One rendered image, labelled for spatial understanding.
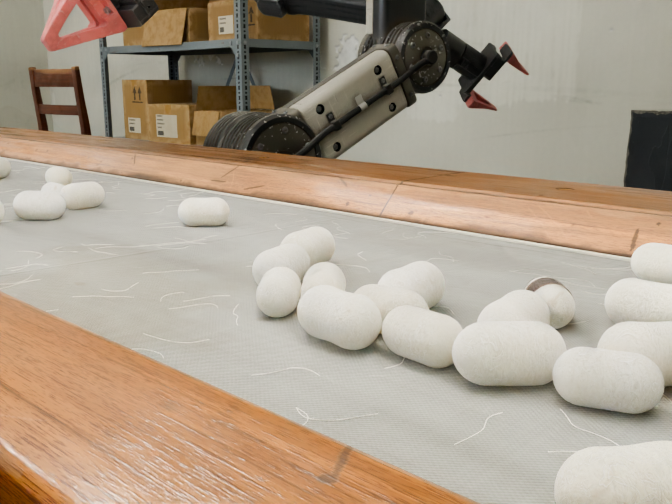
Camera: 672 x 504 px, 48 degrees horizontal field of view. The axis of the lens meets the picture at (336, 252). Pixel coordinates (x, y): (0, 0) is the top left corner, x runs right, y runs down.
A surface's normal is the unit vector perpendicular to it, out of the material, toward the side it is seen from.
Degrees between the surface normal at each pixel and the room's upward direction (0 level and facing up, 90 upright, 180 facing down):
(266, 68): 90
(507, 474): 0
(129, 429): 0
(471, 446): 0
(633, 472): 35
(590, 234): 45
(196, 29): 90
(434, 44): 89
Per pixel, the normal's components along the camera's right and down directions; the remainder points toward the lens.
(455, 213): -0.48, -0.58
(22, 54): 0.70, 0.16
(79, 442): 0.00, -0.97
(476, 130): -0.71, 0.15
